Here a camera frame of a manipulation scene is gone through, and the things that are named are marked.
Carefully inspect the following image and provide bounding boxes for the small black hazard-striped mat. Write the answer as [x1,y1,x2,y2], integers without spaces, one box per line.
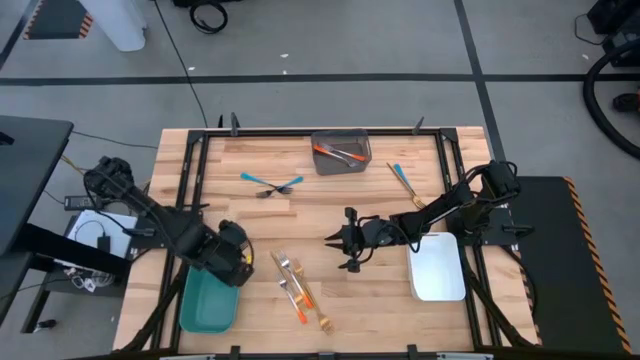
[22,0,95,40]

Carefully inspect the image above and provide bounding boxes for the teal plastic tray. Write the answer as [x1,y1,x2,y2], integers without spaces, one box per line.
[178,264,240,335]

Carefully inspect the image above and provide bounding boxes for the white cylindrical post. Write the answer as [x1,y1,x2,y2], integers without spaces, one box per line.
[78,0,148,53]

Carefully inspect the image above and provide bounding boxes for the long black floor cable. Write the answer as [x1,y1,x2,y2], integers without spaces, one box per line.
[152,0,210,129]

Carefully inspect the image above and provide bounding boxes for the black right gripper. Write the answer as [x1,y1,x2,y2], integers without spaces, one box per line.
[324,207,404,274]

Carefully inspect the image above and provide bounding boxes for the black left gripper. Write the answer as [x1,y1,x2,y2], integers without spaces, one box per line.
[202,222,255,289]

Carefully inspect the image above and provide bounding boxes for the thin black floor cable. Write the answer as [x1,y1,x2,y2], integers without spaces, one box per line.
[72,130,160,150]

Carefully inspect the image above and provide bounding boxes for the white cable bundle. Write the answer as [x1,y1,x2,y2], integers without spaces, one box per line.
[63,267,117,294]

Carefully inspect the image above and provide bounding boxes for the black desk support frame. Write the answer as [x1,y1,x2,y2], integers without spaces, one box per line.
[19,222,132,334]

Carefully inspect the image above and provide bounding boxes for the black vacuum hose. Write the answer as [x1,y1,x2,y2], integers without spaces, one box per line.
[582,38,640,161]

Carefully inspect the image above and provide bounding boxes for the grey translucent plastic bin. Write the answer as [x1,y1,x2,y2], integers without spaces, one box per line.
[310,128,374,177]

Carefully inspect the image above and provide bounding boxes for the large black hazard-striped mat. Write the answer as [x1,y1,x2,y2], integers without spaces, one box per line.
[507,174,634,355]

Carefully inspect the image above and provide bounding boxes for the black desk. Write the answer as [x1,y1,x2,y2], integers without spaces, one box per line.
[0,115,75,257]

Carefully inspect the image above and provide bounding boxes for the white flat box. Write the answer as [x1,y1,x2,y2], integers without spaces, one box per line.
[66,209,139,260]

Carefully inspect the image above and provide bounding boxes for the yellow floor cable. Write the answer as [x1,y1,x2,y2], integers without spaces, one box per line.
[59,153,89,177]

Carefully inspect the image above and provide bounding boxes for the black aluminium table frame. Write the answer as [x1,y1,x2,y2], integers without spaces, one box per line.
[117,127,541,360]

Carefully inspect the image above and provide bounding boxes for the white plastic tray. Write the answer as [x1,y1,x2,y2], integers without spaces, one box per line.
[405,231,467,303]

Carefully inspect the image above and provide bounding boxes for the orange-handled silver fork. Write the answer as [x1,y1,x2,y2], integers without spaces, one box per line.
[318,142,368,163]
[312,143,359,169]
[277,273,308,325]
[274,249,315,310]

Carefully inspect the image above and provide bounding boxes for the black power adapter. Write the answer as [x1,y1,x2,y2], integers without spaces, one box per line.
[63,194,105,212]

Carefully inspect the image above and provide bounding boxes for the blue-handled dark fork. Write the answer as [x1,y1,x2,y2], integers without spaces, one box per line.
[255,174,305,199]
[392,163,416,194]
[239,172,295,196]

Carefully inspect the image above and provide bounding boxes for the coiled black floor cable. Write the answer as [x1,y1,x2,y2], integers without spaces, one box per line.
[188,0,230,35]

